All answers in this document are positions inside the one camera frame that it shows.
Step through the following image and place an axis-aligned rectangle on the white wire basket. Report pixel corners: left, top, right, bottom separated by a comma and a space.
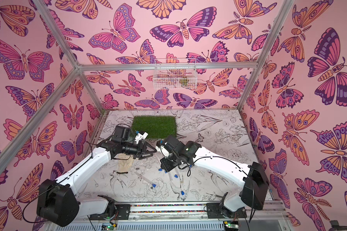
152, 58, 198, 90

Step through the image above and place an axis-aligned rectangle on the beige work glove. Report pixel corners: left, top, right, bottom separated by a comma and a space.
116, 159, 134, 174

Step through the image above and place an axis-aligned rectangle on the green artificial grass mat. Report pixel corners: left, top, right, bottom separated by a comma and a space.
132, 115, 177, 139

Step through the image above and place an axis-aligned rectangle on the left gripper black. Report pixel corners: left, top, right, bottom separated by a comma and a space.
122, 141, 157, 160

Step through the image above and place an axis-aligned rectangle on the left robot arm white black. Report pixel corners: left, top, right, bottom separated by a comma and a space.
36, 125, 157, 227

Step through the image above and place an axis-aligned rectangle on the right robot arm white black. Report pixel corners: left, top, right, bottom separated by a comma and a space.
156, 136, 270, 212

